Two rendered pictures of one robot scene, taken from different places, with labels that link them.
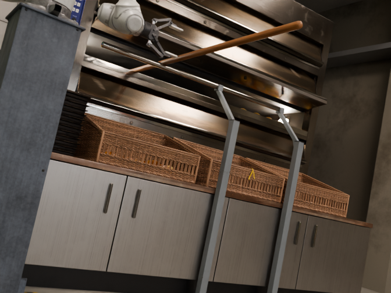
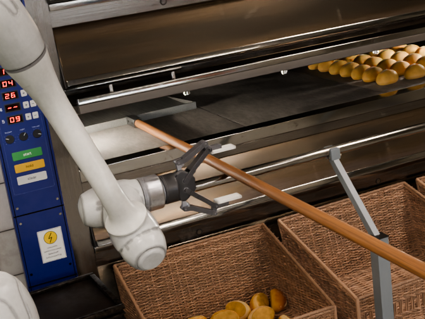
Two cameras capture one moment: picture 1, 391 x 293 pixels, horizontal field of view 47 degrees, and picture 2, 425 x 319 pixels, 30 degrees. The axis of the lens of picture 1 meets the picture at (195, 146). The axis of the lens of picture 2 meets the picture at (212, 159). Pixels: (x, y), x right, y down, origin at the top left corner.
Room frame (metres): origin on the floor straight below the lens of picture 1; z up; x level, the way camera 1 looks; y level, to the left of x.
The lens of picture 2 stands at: (0.19, -0.09, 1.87)
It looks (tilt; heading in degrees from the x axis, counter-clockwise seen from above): 17 degrees down; 10
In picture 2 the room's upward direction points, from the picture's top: 8 degrees counter-clockwise
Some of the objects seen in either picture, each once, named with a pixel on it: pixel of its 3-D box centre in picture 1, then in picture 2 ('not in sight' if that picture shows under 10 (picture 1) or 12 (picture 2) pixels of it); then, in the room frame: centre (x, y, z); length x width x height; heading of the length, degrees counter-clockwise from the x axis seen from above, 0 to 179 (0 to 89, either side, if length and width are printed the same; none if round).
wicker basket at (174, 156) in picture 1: (135, 146); (222, 305); (2.42, 0.32, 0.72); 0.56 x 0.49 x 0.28; 120
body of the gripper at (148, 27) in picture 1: (149, 31); (177, 186); (2.07, 0.33, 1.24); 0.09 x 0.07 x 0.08; 122
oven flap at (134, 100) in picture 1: (208, 121); (329, 154); (2.94, -0.05, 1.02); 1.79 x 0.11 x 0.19; 121
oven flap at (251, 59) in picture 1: (223, 47); (315, 9); (2.94, -0.05, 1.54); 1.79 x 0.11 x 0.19; 121
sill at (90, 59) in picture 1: (210, 102); (322, 115); (2.96, -0.04, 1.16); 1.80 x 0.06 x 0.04; 121
